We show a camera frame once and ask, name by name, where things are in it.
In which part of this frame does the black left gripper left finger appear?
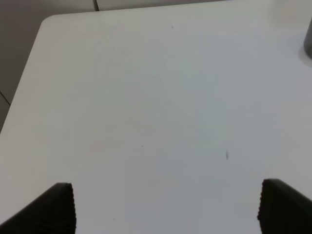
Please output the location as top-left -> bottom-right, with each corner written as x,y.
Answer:
0,183 -> 77,234

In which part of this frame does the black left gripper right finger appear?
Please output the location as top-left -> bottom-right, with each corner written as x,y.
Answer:
257,179 -> 312,234

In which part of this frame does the grey translucent cup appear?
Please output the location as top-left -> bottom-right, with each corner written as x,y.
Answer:
303,20 -> 312,58

